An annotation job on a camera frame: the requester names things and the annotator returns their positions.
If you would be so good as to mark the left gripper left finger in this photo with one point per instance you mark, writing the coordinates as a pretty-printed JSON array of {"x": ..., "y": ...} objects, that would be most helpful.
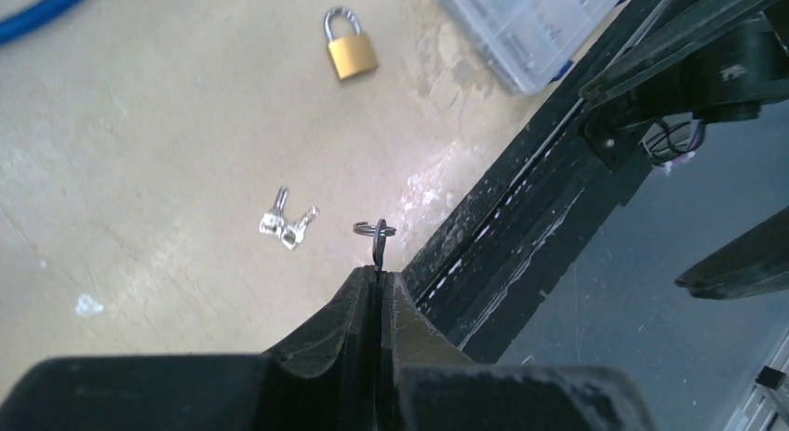
[{"x": 320, "y": 377}]

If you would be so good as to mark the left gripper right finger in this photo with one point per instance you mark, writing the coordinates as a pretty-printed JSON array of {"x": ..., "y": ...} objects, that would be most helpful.
[{"x": 412, "y": 374}]

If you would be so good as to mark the key with ring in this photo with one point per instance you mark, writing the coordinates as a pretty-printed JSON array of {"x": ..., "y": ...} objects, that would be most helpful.
[{"x": 379, "y": 232}]

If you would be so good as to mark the brass padlock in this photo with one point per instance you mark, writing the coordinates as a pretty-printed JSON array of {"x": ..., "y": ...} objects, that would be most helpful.
[{"x": 351, "y": 55}]

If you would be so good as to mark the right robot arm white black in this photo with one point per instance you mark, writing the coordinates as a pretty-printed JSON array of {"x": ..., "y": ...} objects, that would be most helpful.
[{"x": 754, "y": 263}]

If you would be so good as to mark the pair of silver keys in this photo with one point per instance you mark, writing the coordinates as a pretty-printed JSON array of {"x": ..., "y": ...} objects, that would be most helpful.
[{"x": 273, "y": 222}]

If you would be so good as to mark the clear plastic screw box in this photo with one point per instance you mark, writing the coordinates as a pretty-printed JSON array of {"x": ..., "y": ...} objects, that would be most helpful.
[{"x": 528, "y": 44}]

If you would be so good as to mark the aluminium rail frame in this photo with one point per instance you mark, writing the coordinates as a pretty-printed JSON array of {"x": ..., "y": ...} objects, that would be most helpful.
[{"x": 765, "y": 406}]

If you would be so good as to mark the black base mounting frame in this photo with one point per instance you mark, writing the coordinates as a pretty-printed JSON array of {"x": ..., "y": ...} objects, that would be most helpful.
[{"x": 487, "y": 268}]

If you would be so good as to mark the blue cable lock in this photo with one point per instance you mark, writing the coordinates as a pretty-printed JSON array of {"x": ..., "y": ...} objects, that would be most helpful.
[{"x": 33, "y": 17}]

